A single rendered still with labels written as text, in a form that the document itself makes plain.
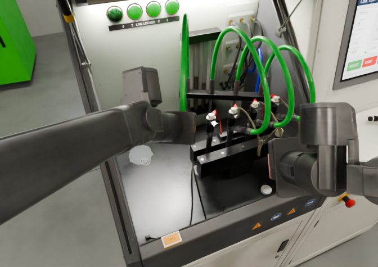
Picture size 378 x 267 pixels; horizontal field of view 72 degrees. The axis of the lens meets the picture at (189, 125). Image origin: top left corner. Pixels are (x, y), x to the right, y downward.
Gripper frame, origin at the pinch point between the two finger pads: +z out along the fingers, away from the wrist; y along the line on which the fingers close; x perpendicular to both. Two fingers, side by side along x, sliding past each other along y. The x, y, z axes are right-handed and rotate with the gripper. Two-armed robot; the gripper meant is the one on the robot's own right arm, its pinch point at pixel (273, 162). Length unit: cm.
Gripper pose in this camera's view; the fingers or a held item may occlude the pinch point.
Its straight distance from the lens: 57.4
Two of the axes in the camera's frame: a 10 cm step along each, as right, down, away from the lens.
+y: -0.7, -10.0, 0.4
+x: -10.0, 0.6, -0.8
